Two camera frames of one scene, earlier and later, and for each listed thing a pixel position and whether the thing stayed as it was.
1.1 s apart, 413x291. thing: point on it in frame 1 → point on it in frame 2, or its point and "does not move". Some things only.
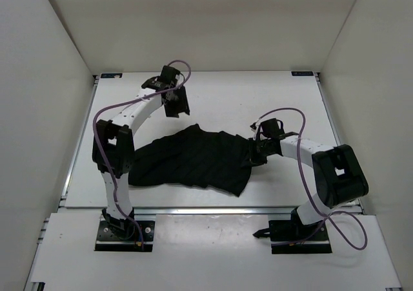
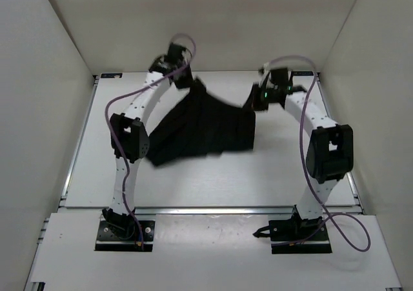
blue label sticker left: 111,75 does not move
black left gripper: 173,111 → 186,82
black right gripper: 253,159 → 257,105
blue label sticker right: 302,73 does not move
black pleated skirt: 197,157 → 204,124
